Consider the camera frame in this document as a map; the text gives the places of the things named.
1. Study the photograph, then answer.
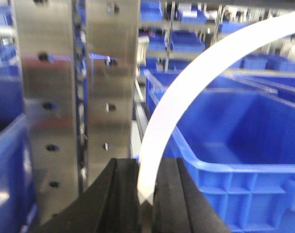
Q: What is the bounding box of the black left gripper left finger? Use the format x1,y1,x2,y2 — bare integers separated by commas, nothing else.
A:
32,158,141,233

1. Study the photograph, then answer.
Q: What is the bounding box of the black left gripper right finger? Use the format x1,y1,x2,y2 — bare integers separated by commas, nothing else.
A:
152,158,231,233

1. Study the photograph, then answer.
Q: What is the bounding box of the blue target bin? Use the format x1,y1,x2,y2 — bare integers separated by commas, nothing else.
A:
143,69,295,233

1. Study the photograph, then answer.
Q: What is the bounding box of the blue bin at left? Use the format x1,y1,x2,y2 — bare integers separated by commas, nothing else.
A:
0,114,36,233

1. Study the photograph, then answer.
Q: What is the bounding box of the steel rack upright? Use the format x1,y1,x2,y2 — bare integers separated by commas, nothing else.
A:
12,0,140,225

